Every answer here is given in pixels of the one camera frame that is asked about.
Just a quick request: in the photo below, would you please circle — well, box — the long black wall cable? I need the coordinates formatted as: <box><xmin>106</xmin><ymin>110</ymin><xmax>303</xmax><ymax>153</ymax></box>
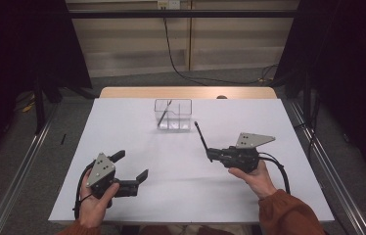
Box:
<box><xmin>161</xmin><ymin>6</ymin><xmax>280</xmax><ymax>86</ymax></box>

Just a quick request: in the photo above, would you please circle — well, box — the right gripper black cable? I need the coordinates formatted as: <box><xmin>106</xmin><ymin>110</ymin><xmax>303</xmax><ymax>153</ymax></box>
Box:
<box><xmin>257</xmin><ymin>151</ymin><xmax>292</xmax><ymax>195</ymax></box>

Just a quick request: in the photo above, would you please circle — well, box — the person's left hand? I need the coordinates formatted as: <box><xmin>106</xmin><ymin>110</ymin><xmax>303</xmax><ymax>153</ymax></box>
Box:
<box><xmin>78</xmin><ymin>170</ymin><xmax>120</xmax><ymax>229</ymax></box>

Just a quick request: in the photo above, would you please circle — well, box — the black horizontal frame bar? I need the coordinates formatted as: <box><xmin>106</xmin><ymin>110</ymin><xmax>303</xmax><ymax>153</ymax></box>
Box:
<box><xmin>68</xmin><ymin>9</ymin><xmax>297</xmax><ymax>19</ymax></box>

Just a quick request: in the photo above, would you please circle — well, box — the clear plastic organizer box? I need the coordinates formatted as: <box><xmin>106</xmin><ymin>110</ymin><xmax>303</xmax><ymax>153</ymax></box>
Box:
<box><xmin>154</xmin><ymin>98</ymin><xmax>194</xmax><ymax>132</ymax></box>

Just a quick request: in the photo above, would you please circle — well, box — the black curtain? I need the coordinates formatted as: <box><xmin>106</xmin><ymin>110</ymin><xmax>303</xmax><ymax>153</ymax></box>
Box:
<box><xmin>0</xmin><ymin>0</ymin><xmax>93</xmax><ymax>170</ymax></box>
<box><xmin>273</xmin><ymin>0</ymin><xmax>366</xmax><ymax>190</ymax></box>

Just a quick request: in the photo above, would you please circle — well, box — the black metal stand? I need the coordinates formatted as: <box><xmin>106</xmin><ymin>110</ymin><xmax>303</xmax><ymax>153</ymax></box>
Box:
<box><xmin>301</xmin><ymin>71</ymin><xmax>314</xmax><ymax>126</ymax></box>
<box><xmin>32</xmin><ymin>74</ymin><xmax>65</xmax><ymax>135</ymax></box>

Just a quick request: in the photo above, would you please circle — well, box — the thin black floor cable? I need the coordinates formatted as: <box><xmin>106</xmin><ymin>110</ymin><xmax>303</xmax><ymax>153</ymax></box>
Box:
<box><xmin>293</xmin><ymin>94</ymin><xmax>322</xmax><ymax>158</ymax></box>

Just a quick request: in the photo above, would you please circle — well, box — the black makeup brush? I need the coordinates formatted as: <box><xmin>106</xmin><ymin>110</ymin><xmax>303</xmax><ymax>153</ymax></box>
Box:
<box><xmin>193</xmin><ymin>120</ymin><xmax>210</xmax><ymax>153</ymax></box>
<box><xmin>157</xmin><ymin>99</ymin><xmax>173</xmax><ymax>128</ymax></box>

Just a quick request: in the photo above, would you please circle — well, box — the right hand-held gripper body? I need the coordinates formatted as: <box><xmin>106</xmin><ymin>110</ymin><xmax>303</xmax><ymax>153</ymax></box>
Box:
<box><xmin>223</xmin><ymin>131</ymin><xmax>277</xmax><ymax>174</ymax></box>

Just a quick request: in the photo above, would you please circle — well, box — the person's right hand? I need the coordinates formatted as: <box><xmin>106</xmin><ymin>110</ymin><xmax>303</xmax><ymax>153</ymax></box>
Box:
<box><xmin>228</xmin><ymin>160</ymin><xmax>279</xmax><ymax>201</ymax></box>

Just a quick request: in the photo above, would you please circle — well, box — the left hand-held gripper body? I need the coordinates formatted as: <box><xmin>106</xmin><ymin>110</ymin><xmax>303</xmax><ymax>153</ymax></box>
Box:
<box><xmin>85</xmin><ymin>152</ymin><xmax>140</xmax><ymax>200</ymax></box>

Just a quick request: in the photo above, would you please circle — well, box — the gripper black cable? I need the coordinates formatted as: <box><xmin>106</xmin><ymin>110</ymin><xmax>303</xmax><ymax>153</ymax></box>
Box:
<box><xmin>257</xmin><ymin>151</ymin><xmax>292</xmax><ymax>195</ymax></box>
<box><xmin>72</xmin><ymin>160</ymin><xmax>96</xmax><ymax>220</ymax></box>

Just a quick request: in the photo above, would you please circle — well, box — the aluminium floor rail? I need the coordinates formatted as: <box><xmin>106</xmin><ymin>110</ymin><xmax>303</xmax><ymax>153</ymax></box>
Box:
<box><xmin>288</xmin><ymin>99</ymin><xmax>366</xmax><ymax>235</ymax></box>
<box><xmin>0</xmin><ymin>102</ymin><xmax>60</xmax><ymax>235</ymax></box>

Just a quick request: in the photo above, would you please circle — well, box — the white table board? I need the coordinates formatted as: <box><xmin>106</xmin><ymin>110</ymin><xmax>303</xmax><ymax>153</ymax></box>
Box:
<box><xmin>48</xmin><ymin>97</ymin><xmax>336</xmax><ymax>225</ymax></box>

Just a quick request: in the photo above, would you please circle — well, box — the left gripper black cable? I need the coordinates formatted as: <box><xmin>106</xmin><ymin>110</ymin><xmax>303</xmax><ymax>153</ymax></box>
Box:
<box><xmin>72</xmin><ymin>160</ymin><xmax>96</xmax><ymax>220</ymax></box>

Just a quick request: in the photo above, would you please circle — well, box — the white wall socket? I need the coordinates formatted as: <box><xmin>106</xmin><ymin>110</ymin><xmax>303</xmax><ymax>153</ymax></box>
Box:
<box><xmin>157</xmin><ymin>0</ymin><xmax>181</xmax><ymax>10</ymax></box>

